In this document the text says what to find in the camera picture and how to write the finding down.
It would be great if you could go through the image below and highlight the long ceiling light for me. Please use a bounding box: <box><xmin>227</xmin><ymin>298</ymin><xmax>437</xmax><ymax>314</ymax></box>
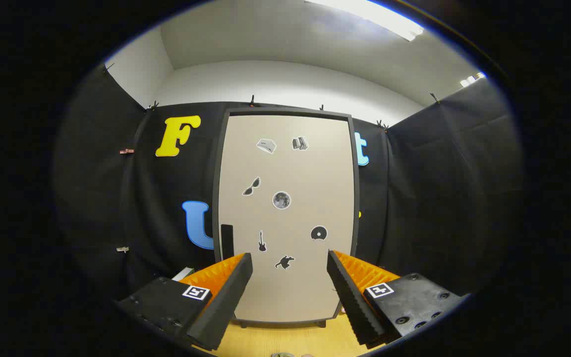
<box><xmin>304</xmin><ymin>0</ymin><xmax>425</xmax><ymax>42</ymax></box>

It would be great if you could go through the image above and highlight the black door handle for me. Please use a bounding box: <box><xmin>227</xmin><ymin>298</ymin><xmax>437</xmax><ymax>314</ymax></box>
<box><xmin>221</xmin><ymin>224</ymin><xmax>235</xmax><ymax>261</ymax></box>

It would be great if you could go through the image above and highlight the dark grey cabinet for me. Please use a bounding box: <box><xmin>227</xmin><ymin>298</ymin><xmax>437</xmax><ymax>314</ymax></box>
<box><xmin>213</xmin><ymin>107</ymin><xmax>360</xmax><ymax>329</ymax></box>

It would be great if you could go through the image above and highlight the green book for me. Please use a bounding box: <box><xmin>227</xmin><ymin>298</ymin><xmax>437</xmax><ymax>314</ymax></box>
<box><xmin>171</xmin><ymin>266</ymin><xmax>196</xmax><ymax>283</ymax></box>

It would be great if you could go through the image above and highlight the small ceiling light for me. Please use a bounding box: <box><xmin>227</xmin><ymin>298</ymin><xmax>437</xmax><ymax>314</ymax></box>
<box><xmin>459</xmin><ymin>72</ymin><xmax>487</xmax><ymax>88</ymax></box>

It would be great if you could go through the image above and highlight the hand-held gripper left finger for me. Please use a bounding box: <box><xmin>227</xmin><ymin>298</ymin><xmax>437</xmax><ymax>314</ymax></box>
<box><xmin>116</xmin><ymin>252</ymin><xmax>254</xmax><ymax>352</ymax></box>

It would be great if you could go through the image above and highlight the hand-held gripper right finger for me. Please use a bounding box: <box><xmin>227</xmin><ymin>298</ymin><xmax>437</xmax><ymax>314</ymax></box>
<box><xmin>326</xmin><ymin>249</ymin><xmax>466</xmax><ymax>349</ymax></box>

